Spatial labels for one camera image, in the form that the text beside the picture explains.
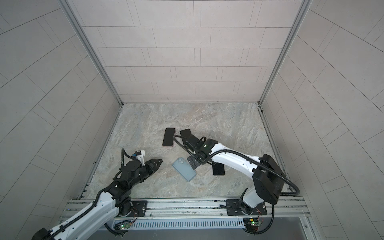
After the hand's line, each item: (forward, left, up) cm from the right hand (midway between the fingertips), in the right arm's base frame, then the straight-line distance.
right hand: (198, 160), depth 82 cm
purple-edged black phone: (+18, +19, -5) cm, 27 cm away
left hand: (0, +18, +1) cm, 18 cm away
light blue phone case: (-2, +8, -7) cm, 11 cm away
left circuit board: (-27, +34, -2) cm, 43 cm away
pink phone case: (+18, +19, -5) cm, 27 cm away
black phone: (-5, -11, -3) cm, 12 cm away
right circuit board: (-29, -23, -7) cm, 38 cm away
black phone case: (-1, +3, +23) cm, 23 cm away
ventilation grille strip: (-27, +10, -6) cm, 30 cm away
